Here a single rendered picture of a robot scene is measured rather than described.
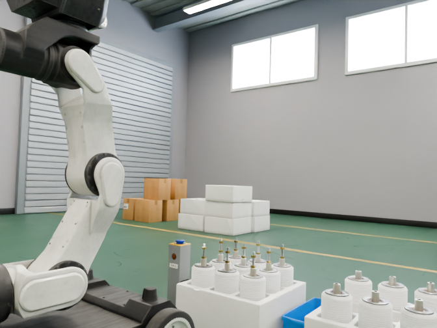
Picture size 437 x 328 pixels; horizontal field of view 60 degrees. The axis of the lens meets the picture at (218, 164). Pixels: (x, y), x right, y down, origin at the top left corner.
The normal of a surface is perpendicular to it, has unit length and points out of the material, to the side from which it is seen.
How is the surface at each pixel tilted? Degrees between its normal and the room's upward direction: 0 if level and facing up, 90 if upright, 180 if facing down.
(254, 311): 90
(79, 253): 90
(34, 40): 90
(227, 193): 90
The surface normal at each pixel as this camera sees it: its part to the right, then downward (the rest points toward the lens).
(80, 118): -0.61, 0.12
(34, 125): 0.79, 0.00
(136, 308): -0.41, -0.74
